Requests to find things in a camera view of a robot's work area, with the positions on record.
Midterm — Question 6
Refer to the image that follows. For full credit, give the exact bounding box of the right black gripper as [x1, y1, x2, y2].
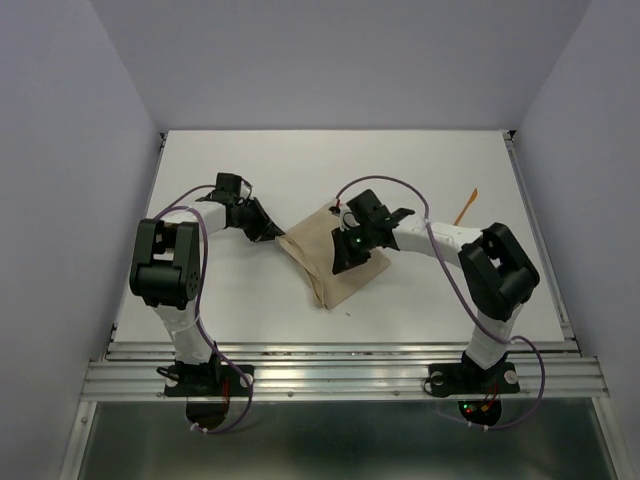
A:
[330, 224, 375, 275]

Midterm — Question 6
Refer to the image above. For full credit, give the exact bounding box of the beige cloth napkin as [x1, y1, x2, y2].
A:
[277, 204, 391, 310]

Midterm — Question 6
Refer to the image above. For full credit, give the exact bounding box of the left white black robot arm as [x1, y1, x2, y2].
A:
[129, 173, 283, 397]

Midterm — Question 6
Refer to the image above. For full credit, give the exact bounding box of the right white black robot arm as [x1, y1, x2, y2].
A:
[329, 189, 540, 397]

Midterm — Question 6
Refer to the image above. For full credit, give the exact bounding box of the aluminium mounting rail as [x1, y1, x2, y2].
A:
[81, 340, 609, 402]

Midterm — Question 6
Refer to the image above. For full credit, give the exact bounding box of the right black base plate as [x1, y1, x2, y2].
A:
[422, 362, 520, 398]

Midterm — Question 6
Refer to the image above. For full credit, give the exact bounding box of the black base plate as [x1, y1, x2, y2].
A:
[422, 362, 520, 398]
[160, 364, 249, 398]

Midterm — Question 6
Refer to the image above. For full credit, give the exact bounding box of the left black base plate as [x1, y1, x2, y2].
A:
[160, 364, 249, 398]

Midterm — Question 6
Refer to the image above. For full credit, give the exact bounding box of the right aluminium side rail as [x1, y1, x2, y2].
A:
[503, 129, 581, 346]

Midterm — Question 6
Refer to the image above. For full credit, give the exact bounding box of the left aluminium frame post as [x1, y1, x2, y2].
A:
[59, 401, 97, 480]

